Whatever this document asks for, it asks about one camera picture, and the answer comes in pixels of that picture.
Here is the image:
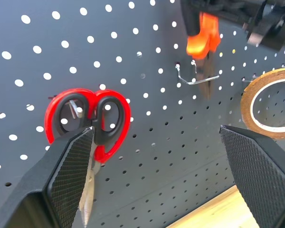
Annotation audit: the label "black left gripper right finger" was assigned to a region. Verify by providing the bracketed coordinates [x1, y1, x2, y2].
[219, 124, 285, 228]

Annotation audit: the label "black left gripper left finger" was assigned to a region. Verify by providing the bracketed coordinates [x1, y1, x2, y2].
[0, 126, 95, 228]

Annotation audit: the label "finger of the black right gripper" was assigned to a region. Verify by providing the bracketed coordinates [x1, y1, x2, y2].
[246, 0, 285, 51]
[180, 0, 202, 37]

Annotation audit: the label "orange-handled pliers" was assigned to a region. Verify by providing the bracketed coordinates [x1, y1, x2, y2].
[186, 12, 221, 99]

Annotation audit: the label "red and black scissors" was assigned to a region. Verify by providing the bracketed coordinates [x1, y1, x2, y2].
[44, 88, 132, 228]

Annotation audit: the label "brown double-sided tape roll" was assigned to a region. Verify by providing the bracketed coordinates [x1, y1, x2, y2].
[240, 68, 285, 140]

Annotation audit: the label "dark grey metal pegboard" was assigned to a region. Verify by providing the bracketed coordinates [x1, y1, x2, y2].
[0, 0, 285, 228]

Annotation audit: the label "silver wire tool holder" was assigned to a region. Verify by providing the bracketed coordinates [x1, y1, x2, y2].
[175, 60, 220, 86]

